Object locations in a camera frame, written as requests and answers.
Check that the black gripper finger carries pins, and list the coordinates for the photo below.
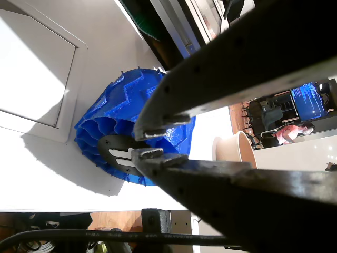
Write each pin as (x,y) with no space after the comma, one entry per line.
(250,205)
(237,66)

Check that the tan round bowl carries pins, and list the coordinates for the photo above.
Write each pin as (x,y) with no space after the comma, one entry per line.
(237,150)

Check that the dark office chair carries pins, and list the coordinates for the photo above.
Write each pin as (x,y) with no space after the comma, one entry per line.
(271,117)

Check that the computer monitor blue screen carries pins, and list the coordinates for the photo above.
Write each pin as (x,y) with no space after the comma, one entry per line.
(308,102)

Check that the person in pink shirt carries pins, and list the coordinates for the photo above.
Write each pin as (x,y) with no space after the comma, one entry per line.
(287,131)

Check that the black table clamp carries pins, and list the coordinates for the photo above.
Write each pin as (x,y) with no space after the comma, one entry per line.
(155,218)

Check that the green corrugated sheet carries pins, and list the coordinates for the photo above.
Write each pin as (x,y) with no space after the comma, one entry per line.
(139,18)

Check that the blue rover wheel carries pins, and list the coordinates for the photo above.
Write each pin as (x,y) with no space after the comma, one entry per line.
(118,105)

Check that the grey window frame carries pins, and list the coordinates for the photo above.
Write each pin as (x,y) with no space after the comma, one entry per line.
(171,23)

